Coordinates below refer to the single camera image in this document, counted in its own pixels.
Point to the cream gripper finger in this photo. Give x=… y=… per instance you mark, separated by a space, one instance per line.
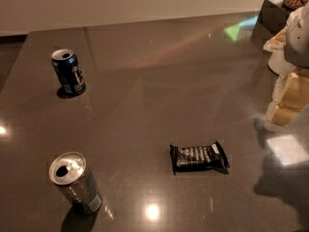
x=279 y=115
x=295 y=92

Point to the silver redbull can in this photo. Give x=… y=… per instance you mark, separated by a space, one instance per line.
x=72 y=176

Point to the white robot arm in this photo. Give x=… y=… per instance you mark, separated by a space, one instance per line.
x=290 y=61

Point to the blue pepsi can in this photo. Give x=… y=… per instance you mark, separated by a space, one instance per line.
x=65 y=64

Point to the dark box with snacks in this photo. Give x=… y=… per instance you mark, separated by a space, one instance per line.
x=272 y=19

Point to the black snack bar wrapper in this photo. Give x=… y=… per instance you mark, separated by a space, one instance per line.
x=199 y=158

